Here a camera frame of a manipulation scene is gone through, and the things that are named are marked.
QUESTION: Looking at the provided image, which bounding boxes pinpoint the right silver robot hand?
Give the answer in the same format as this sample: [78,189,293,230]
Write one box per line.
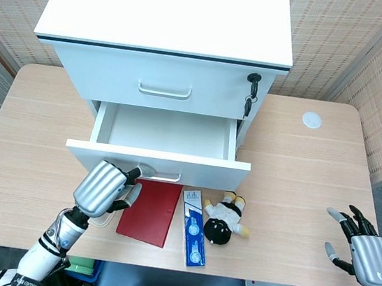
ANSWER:
[316,201,382,286]

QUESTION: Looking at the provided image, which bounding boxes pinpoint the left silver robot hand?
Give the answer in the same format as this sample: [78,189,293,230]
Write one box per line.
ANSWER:
[69,155,157,226]

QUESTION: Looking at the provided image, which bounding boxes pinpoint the silver handle of shallow drawer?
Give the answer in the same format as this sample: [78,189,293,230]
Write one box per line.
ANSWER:
[138,165,183,184]

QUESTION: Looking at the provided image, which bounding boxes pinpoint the white shallow drawer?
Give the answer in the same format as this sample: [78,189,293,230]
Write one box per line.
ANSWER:
[62,97,258,195]

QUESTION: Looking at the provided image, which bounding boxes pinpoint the white drawer with lock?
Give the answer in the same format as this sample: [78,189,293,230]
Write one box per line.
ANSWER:
[46,42,278,125]

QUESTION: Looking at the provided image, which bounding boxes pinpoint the white drawer cabinet body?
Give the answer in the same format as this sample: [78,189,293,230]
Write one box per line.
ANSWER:
[22,0,302,161]

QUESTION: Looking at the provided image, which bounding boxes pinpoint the red hardcover book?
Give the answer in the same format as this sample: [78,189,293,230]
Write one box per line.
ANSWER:
[114,176,184,251]

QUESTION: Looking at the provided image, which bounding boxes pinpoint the green box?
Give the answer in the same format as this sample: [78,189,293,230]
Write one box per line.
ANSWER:
[66,256,97,276]

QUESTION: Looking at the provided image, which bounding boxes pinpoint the blue toothpaste box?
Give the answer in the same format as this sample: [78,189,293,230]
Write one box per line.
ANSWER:
[173,187,216,270]

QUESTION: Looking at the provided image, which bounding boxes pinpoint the plush doll with black hair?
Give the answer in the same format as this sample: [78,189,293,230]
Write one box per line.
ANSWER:
[198,187,256,250]

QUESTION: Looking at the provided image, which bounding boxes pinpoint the silver handle of locked drawer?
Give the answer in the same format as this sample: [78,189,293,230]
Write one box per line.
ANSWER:
[137,80,193,101]

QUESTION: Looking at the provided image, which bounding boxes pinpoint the white table cable grommet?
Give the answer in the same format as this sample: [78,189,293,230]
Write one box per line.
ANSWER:
[300,110,324,131]

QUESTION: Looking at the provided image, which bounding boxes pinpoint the black keys on ring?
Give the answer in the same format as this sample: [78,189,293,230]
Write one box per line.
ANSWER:
[242,71,263,120]

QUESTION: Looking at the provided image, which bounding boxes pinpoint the grey partition post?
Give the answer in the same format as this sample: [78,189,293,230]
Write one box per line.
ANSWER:
[323,0,382,109]

